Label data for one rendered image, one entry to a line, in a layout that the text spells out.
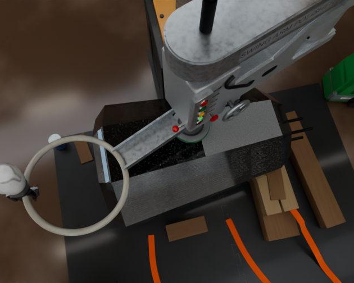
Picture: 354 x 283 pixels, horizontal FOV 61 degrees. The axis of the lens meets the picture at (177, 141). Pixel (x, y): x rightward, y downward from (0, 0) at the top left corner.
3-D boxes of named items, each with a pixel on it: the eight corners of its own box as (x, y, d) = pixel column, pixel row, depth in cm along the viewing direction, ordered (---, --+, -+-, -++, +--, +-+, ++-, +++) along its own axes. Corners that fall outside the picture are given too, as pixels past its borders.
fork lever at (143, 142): (220, 71, 157) (220, 67, 152) (242, 100, 152) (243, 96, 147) (110, 145, 155) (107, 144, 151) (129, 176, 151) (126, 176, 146)
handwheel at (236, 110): (235, 95, 146) (241, 81, 132) (247, 111, 144) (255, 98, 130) (209, 110, 144) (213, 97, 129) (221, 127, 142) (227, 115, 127)
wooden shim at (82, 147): (72, 137, 255) (72, 137, 253) (84, 133, 256) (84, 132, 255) (82, 164, 249) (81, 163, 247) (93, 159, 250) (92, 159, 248)
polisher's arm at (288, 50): (296, 25, 166) (345, -56, 119) (324, 56, 160) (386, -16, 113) (185, 91, 154) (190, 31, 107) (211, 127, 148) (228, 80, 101)
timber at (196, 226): (169, 241, 232) (169, 241, 221) (165, 225, 235) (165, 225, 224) (206, 231, 234) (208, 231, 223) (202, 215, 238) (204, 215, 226)
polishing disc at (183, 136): (172, 105, 175) (172, 105, 174) (209, 107, 175) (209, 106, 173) (171, 141, 169) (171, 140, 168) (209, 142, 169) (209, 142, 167)
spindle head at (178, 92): (223, 64, 154) (242, 0, 111) (249, 97, 149) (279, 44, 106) (164, 99, 148) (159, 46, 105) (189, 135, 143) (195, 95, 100)
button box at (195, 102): (202, 115, 132) (209, 86, 105) (205, 121, 131) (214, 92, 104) (187, 125, 130) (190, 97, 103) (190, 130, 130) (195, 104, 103)
